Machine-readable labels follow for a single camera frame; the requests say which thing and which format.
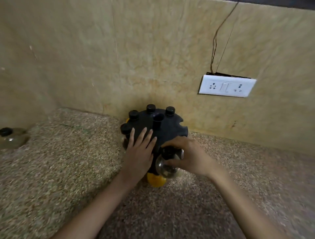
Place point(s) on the person's left little finger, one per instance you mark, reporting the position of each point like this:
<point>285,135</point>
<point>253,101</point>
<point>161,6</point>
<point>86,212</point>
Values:
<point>132,137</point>

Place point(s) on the person's left forearm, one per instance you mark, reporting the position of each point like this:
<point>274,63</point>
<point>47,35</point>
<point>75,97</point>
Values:
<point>98,209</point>

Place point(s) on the black revolving spice rack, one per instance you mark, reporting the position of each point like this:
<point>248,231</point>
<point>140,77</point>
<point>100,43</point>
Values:
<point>169,126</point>

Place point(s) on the black-lidded spice jar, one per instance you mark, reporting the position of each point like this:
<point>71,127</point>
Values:
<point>150,108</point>
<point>133,115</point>
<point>125,129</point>
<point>170,110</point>

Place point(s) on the clear jar with brownish contents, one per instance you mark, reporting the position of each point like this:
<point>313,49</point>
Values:
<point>12,140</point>

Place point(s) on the person's left hand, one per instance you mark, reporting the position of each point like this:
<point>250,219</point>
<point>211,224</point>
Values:
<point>137,160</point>

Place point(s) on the white switch and socket board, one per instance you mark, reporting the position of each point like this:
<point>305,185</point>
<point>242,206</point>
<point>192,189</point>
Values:
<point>226,86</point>

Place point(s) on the person's right thumb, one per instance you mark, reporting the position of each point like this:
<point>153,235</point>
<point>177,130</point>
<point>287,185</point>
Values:
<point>174,163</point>

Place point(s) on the person's left middle finger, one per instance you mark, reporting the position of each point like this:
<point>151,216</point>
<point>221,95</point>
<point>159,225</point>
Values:
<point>148,138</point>

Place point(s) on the person's right hand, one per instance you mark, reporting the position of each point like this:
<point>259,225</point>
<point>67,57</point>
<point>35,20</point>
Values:
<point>194,157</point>

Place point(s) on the person's right forearm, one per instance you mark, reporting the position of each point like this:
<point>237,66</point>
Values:
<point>241,204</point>

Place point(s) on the yellow-filled spice jar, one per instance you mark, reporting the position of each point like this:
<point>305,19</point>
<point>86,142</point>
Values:
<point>156,181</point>

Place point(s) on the clear black-lidded jar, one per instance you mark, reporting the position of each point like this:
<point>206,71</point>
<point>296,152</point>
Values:
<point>165,170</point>

